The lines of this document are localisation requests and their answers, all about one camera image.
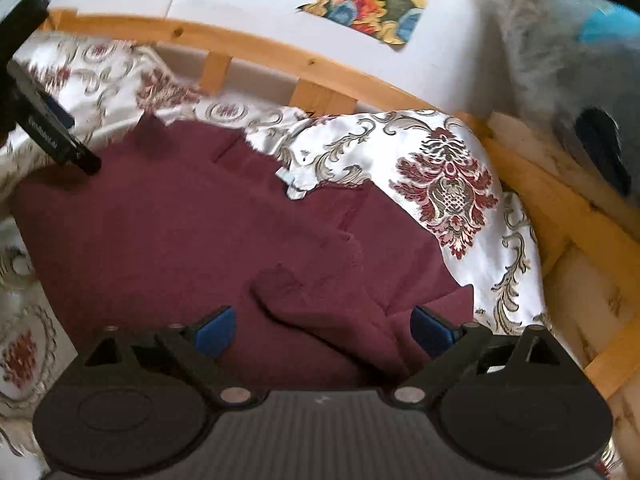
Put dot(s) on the colourful fantasy wall poster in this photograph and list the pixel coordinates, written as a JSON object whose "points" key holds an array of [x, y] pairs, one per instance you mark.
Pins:
{"points": [[370, 0]]}

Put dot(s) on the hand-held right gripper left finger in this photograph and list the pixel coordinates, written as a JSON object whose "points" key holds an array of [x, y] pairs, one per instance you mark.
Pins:
{"points": [[216, 332]]}

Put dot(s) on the wooden bed frame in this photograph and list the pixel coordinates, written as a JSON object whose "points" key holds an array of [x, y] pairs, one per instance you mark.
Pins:
{"points": [[260, 42]]}

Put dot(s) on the floral satin blanket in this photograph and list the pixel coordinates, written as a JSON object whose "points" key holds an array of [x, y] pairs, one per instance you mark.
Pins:
{"points": [[450, 160]]}

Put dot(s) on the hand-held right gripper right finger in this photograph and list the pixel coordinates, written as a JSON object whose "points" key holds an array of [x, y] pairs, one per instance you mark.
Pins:
{"points": [[431, 334]]}

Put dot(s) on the maroon knit sweater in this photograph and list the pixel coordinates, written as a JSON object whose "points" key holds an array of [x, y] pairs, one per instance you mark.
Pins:
{"points": [[150, 235]]}

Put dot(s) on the plastic bag of bedding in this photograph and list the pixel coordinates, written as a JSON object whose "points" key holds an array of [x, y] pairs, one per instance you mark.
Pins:
{"points": [[550, 60]]}

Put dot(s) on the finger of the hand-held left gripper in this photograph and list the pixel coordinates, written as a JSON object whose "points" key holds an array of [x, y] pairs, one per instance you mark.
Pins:
{"points": [[55, 132], [27, 20]]}

